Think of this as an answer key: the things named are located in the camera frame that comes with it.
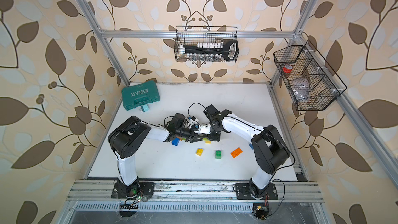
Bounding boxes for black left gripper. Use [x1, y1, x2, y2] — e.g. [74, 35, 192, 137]
[175, 125, 207, 142]

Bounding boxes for blue lego brick base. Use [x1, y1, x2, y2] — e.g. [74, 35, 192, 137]
[172, 138, 180, 146]

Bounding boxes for green lego brick square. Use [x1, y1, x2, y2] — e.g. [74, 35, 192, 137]
[215, 150, 222, 159]

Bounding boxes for orange lego brick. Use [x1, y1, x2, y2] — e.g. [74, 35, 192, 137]
[230, 147, 243, 159]

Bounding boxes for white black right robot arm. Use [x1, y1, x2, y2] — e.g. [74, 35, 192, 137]
[209, 114, 291, 190]

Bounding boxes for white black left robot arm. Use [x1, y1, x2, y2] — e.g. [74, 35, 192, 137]
[108, 114, 210, 187]

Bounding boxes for small teal white box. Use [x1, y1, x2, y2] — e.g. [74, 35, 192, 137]
[140, 104, 149, 113]

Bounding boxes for green plastic tool case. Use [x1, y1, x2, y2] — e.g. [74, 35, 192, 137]
[122, 80, 160, 111]

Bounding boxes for clear plastic bag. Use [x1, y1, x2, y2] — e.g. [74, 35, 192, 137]
[291, 78, 310, 100]

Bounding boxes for small electronics board right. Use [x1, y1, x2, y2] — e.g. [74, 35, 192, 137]
[253, 203, 271, 220]

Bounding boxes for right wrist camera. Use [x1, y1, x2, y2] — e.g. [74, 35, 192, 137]
[198, 105, 232, 134]

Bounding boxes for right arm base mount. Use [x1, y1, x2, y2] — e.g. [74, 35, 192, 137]
[233, 182, 278, 201]

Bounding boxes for black white socket set rail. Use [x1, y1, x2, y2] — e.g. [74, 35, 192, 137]
[179, 40, 239, 61]

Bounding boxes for black wire basket back wall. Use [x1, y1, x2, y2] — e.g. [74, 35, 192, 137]
[174, 25, 239, 62]

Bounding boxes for black wire basket wall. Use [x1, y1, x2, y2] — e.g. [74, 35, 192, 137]
[273, 40, 347, 111]
[174, 25, 239, 62]

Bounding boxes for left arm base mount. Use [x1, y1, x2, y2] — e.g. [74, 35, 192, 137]
[111, 181, 155, 201]

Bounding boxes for black wire basket right wall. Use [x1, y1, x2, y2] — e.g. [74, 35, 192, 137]
[273, 40, 347, 111]

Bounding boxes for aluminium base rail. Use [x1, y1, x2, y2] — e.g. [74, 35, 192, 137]
[67, 180, 324, 203]

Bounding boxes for aluminium frame back crossbar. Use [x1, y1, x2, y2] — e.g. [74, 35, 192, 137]
[100, 29, 296, 39]

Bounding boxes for aluminium frame corner post left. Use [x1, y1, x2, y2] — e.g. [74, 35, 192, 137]
[75, 0, 130, 86]

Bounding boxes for aluminium frame corner post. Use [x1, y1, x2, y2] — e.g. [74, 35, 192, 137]
[75, 0, 130, 86]
[269, 0, 332, 88]

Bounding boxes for aluminium frame corner post right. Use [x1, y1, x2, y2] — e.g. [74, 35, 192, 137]
[269, 0, 332, 88]

